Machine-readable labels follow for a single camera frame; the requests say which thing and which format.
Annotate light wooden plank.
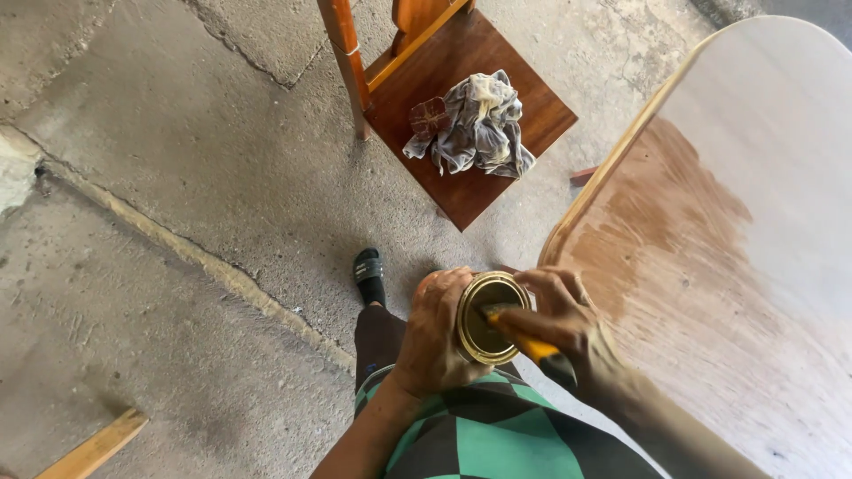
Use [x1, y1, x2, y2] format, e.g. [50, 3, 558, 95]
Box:
[33, 407, 150, 479]

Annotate black slide sandal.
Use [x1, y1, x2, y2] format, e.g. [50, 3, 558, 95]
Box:
[351, 247, 387, 288]

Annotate dark brown trousers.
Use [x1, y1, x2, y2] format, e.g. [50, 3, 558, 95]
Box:
[353, 302, 527, 395]

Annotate reddish brown sandpaper piece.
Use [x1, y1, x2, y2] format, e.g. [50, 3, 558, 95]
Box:
[407, 96, 453, 142]

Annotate green black checkered shirt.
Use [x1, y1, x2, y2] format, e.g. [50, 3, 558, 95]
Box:
[353, 365, 667, 479]

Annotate grey stained rag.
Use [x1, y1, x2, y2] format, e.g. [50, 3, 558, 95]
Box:
[402, 69, 537, 180]

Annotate person's right hand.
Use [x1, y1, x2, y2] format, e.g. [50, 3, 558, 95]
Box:
[494, 266, 628, 408]

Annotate brown wooden chair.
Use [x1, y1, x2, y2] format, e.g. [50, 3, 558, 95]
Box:
[316, 0, 579, 233]

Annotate round tin can gold lid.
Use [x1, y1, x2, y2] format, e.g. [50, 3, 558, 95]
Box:
[454, 271, 533, 367]

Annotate partly stained wooden table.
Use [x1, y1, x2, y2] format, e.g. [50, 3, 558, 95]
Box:
[537, 15, 852, 479]

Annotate person's left hand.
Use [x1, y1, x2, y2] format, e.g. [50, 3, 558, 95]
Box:
[393, 266, 497, 401]

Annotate yellow black handled screwdriver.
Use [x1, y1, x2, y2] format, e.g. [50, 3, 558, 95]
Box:
[482, 304, 579, 391]

